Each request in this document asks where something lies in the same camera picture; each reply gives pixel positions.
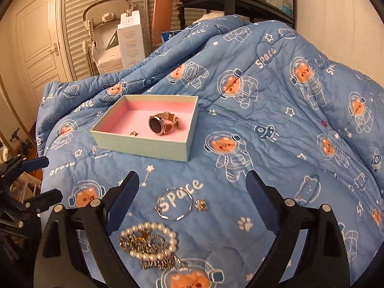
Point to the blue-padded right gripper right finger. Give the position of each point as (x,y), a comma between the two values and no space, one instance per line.
(323,261)

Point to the gold-framed mirror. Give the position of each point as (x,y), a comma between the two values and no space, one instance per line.
(14,135)

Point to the rose gold smartwatch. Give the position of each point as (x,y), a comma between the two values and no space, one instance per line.
(163,123)

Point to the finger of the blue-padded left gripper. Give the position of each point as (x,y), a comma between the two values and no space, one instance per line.
(42,202)
(35,164)

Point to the tall white cardboard box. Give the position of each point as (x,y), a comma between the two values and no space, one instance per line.
(130,36)

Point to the white panelled door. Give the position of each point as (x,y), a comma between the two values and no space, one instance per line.
(39,44)

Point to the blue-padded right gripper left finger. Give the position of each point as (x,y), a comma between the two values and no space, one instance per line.
(60,261)

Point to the small gold earring cluster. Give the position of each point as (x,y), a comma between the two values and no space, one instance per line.
(201,205)

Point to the mint box with pink lining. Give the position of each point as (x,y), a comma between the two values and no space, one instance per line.
(124,127)

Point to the thin silver bangle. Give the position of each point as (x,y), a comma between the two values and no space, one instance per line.
(174,204)

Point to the white baby high chair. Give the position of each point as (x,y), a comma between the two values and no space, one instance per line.
(101,20)

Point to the blue space-bear quilt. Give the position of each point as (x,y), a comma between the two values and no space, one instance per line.
(269,102)

